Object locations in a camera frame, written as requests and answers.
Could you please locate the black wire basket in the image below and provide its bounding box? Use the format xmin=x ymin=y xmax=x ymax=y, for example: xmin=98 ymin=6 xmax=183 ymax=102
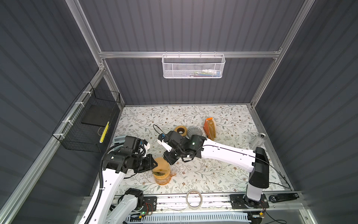
xmin=53 ymin=85 xmax=121 ymax=153

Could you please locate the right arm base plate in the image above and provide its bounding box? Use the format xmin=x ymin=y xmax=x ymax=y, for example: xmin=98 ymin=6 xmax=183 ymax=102
xmin=229 ymin=194 xmax=269 ymax=210

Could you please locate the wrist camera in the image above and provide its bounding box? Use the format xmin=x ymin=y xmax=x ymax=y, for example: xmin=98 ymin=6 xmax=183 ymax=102
xmin=141 ymin=140 xmax=151 ymax=150
xmin=157 ymin=133 xmax=172 ymax=152

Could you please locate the white wire basket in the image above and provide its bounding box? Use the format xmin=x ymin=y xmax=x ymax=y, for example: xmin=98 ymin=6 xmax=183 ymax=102
xmin=161 ymin=52 xmax=226 ymax=79

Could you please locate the tape roll centre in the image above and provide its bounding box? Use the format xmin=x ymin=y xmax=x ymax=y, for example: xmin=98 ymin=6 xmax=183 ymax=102
xmin=185 ymin=189 xmax=203 ymax=210

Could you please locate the black remote device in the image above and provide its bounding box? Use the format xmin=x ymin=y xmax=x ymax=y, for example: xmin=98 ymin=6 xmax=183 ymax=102
xmin=269 ymin=193 xmax=299 ymax=203

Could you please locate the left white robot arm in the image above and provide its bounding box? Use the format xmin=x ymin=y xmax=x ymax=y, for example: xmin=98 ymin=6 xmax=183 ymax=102
xmin=79 ymin=136 xmax=158 ymax=224

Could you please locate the orange glass carafe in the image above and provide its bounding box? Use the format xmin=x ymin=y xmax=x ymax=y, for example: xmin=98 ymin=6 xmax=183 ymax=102
xmin=154 ymin=174 xmax=176 ymax=185

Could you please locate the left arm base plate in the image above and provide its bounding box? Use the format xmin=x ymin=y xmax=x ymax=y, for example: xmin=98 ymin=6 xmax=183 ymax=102
xmin=133 ymin=196 xmax=158 ymax=212

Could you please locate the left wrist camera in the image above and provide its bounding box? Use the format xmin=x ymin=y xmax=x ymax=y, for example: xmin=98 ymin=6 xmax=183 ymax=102
xmin=141 ymin=140 xmax=151 ymax=150

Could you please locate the white vented cable duct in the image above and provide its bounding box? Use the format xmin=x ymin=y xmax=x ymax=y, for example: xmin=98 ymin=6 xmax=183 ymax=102
xmin=124 ymin=212 xmax=252 ymax=224

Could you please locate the orange coffee filter box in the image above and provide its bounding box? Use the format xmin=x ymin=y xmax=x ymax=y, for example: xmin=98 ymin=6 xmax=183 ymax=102
xmin=203 ymin=118 xmax=216 ymax=141

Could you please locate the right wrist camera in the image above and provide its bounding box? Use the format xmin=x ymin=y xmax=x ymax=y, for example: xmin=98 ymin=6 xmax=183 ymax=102
xmin=157 ymin=133 xmax=172 ymax=152

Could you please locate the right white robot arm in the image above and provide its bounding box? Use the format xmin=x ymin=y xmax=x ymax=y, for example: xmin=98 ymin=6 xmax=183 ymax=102
xmin=157 ymin=131 xmax=269 ymax=203

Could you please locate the clear plastic bottle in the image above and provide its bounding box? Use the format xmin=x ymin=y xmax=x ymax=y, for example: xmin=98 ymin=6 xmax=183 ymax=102
xmin=250 ymin=133 xmax=267 ymax=150

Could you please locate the grey glass dripper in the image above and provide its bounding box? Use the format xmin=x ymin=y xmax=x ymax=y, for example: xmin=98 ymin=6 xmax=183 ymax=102
xmin=187 ymin=127 xmax=203 ymax=139

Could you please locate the yellow striped stick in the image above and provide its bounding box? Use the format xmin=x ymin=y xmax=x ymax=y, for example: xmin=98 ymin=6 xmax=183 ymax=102
xmin=99 ymin=122 xmax=110 ymax=144

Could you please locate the green glass dripper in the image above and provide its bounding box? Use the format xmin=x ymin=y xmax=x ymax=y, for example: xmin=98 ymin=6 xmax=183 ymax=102
xmin=153 ymin=171 xmax=171 ymax=180

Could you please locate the light blue calculator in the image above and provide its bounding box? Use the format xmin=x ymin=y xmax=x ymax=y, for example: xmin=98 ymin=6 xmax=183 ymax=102
xmin=111 ymin=135 xmax=126 ymax=146

